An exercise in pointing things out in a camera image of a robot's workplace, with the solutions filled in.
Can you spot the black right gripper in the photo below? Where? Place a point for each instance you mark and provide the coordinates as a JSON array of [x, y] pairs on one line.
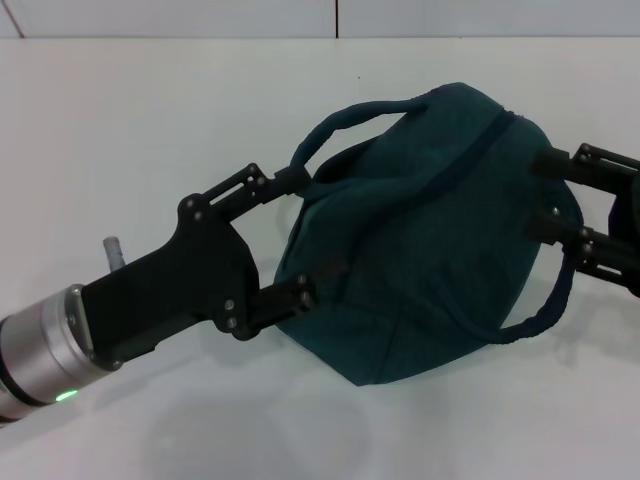
[[625, 215]]

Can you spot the dark blue insulated lunch bag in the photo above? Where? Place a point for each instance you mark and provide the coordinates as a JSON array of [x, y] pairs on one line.
[[415, 235]]

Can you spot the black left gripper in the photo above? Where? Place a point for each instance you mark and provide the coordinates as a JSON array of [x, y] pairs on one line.
[[175, 290]]

